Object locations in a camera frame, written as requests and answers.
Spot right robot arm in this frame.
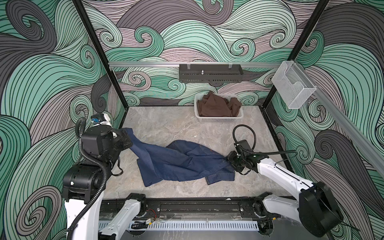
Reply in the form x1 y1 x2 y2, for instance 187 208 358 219
226 132 344 238

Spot clear plastic wall bin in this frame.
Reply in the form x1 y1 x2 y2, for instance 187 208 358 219
272 61 317 109

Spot black perforated metal tray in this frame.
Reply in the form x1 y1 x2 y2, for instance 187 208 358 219
179 64 244 84

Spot blue denim trousers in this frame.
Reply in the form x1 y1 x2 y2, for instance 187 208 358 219
122 128 235 187

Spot aluminium rail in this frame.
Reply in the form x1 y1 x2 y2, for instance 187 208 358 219
108 61 282 68
299 65 384 176

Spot white slotted cable duct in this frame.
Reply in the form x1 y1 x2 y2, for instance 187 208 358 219
98 220 260 232

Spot brown trousers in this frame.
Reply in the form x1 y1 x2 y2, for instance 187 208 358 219
197 92 242 117

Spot aluminium rail right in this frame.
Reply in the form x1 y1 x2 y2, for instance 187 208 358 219
299 65 384 176

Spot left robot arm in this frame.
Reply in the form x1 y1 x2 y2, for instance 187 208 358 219
63 114 147 240

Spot aluminium rail back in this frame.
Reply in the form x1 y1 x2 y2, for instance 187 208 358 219
108 61 282 68

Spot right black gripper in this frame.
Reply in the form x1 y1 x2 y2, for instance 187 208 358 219
222 150 245 171

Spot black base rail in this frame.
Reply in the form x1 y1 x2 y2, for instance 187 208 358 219
98 197 301 219

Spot white plastic laundry basket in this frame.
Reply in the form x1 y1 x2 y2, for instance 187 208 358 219
194 94 244 123

